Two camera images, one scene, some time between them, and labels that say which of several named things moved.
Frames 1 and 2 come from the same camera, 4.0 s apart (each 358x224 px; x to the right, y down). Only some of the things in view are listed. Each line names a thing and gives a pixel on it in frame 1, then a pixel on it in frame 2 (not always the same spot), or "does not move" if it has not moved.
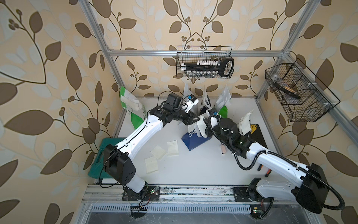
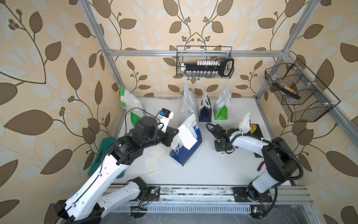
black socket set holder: (207, 68) does not move
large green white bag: (134, 105) does not move
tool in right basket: (287, 90) does not move
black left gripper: (189, 116) to (168, 135)
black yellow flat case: (256, 134) does not move
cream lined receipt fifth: (158, 152) does not move
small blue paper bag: (192, 139) to (179, 151)
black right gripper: (207, 119) to (216, 147)
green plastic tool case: (97, 170) does not move
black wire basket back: (204, 62) does not move
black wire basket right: (304, 98) does not move
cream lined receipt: (201, 127) to (186, 136)
